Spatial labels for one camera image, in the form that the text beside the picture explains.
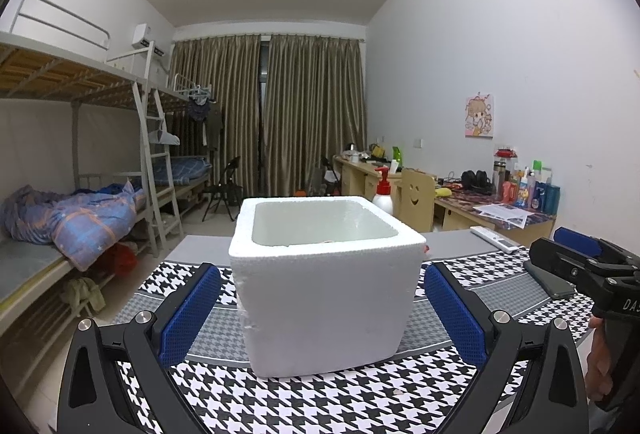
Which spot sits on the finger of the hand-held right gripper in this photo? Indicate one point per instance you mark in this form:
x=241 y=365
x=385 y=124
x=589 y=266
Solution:
x=565 y=261
x=577 y=240

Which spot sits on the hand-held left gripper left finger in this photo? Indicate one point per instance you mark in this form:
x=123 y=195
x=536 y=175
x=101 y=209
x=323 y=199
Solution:
x=192 y=309

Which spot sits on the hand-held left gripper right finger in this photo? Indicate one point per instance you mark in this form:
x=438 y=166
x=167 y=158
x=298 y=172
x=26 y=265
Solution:
x=452 y=314

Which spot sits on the white foam box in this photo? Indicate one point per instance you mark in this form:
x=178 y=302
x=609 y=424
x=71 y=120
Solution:
x=325 y=304

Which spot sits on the person's right hand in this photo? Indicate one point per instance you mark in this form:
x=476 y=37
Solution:
x=596 y=364

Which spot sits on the black phone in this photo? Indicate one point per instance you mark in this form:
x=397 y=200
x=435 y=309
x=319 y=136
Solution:
x=547 y=284

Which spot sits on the cluster of toiletry bottles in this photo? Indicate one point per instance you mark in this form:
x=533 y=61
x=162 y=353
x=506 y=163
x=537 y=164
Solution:
x=525 y=186

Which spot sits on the white remote control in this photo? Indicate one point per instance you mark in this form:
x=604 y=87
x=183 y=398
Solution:
x=492 y=238

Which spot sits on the printed paper sheets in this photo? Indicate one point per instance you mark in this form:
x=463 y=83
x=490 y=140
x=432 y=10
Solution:
x=502 y=214

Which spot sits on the red cloth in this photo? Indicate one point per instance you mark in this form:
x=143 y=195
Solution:
x=122 y=259

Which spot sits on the beige cloth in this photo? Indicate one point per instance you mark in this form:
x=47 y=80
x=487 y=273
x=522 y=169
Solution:
x=85 y=294

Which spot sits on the printed desk mat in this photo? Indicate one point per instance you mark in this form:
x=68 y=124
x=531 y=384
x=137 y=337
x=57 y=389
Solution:
x=462 y=200

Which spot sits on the black headphones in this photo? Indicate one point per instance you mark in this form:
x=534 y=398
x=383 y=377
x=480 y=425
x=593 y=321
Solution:
x=475 y=182

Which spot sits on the wooden chair with smiley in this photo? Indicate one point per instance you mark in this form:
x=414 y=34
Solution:
x=417 y=201

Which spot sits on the black folding chair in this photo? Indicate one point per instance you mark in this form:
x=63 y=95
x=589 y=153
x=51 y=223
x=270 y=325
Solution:
x=222 y=194
x=327 y=179

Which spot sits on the yellow cloth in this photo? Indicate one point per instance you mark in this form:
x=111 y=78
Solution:
x=443 y=192

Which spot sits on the white bottle with red pump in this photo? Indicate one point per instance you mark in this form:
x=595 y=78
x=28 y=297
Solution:
x=384 y=204

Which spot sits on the houndstooth tablecloth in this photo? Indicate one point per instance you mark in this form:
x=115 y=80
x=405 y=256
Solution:
x=350 y=404

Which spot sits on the blue checked bedsheet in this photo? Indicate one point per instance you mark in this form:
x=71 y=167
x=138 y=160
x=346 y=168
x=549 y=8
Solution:
x=182 y=169

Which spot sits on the white metal bunk bed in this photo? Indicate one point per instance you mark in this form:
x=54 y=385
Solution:
x=50 y=73
x=190 y=163

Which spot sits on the blue plaid blanket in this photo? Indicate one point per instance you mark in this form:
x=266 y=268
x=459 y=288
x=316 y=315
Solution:
x=75 y=224

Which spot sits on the green bottle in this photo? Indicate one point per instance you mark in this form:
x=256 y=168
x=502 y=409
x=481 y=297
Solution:
x=397 y=158

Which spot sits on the wooden desk with drawers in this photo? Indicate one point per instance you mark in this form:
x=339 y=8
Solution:
x=355 y=179

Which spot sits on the yellow bag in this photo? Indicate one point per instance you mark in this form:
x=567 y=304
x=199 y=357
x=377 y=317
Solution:
x=376 y=151

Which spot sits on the dark hanging clothes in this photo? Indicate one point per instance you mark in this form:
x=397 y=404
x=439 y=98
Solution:
x=205 y=121

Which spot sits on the white kettle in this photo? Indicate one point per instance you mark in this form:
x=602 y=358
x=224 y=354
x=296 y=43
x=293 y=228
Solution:
x=352 y=152

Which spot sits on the brown curtain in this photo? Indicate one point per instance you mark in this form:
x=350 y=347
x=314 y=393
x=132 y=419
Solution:
x=220 y=113
x=315 y=113

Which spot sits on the white air conditioner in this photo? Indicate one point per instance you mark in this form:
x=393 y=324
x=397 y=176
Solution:
x=145 y=38

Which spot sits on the wall poster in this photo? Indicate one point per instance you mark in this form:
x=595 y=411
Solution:
x=480 y=116

